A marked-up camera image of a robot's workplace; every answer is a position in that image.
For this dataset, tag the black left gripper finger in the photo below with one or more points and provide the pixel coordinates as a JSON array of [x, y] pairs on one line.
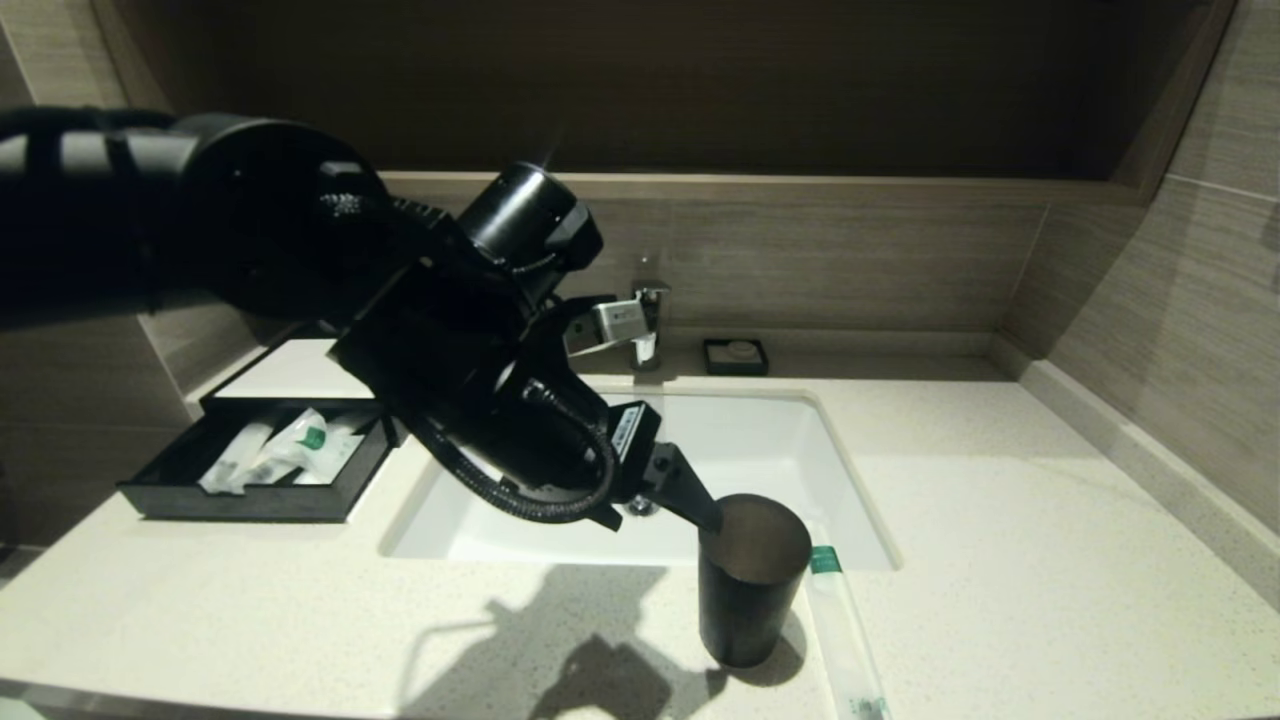
[[685, 485], [606, 516]]

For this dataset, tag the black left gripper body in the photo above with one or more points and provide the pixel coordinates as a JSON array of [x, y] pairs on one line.
[[540, 430]]

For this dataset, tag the dark tumbler cup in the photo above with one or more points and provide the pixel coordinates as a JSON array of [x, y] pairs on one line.
[[750, 600]]

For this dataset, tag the square shower cap packet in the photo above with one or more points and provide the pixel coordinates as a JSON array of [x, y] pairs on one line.
[[300, 445]]

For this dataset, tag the long dental kit packet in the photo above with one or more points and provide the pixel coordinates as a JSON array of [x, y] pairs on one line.
[[235, 462]]

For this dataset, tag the black glossy drawer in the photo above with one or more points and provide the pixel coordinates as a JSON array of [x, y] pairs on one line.
[[180, 500]]

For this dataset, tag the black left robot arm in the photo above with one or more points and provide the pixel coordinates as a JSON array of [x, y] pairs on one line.
[[250, 220]]

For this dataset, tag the chrome sink drain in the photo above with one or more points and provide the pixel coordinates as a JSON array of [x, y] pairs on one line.
[[640, 508]]

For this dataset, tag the white sink basin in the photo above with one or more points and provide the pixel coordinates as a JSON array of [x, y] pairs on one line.
[[790, 470]]

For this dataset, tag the black soap dish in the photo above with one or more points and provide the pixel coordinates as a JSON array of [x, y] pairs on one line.
[[712, 360]]

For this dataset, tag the round beige soap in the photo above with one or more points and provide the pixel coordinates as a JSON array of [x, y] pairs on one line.
[[741, 350]]

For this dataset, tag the chrome faucet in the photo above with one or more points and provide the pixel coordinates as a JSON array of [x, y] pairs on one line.
[[652, 330]]

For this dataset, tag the small green label packet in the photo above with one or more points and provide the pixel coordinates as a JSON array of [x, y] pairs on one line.
[[342, 468]]

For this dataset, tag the long green label packet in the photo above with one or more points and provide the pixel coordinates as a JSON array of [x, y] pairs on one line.
[[845, 640]]

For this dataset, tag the wooden wall shelf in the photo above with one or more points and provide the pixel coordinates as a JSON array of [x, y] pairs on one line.
[[800, 187]]

